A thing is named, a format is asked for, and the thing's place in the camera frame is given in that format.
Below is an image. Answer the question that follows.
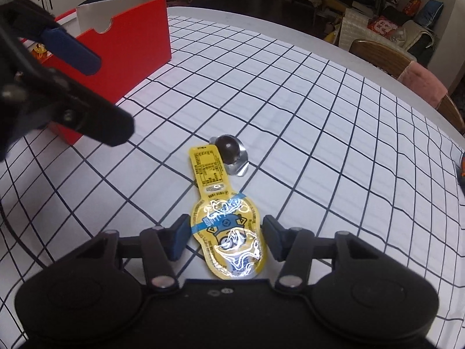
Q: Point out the dark chocolate ball in foil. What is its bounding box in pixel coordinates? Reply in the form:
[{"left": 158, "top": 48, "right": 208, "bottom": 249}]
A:
[{"left": 210, "top": 134, "right": 249, "bottom": 177}]

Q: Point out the red and white cardboard box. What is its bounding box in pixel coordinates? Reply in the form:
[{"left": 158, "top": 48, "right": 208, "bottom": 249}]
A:
[{"left": 40, "top": 0, "right": 172, "bottom": 147}]

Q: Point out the red cushion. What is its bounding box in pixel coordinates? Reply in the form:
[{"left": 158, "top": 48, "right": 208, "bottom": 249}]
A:
[{"left": 367, "top": 16, "right": 398, "bottom": 37}]

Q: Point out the yellow minion jelly pouch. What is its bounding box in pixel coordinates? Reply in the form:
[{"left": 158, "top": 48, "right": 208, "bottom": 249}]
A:
[{"left": 189, "top": 144, "right": 267, "bottom": 280}]

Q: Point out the white grid tablecloth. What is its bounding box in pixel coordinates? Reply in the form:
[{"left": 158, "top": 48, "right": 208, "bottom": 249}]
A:
[{"left": 1, "top": 15, "right": 464, "bottom": 348}]

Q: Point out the cream covered sofa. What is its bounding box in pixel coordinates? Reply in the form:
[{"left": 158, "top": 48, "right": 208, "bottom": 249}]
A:
[{"left": 338, "top": 8, "right": 436, "bottom": 65}]

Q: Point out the wooden chair with pink cloth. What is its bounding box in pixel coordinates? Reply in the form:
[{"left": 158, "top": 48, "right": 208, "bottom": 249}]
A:
[{"left": 349, "top": 40, "right": 464, "bottom": 135}]

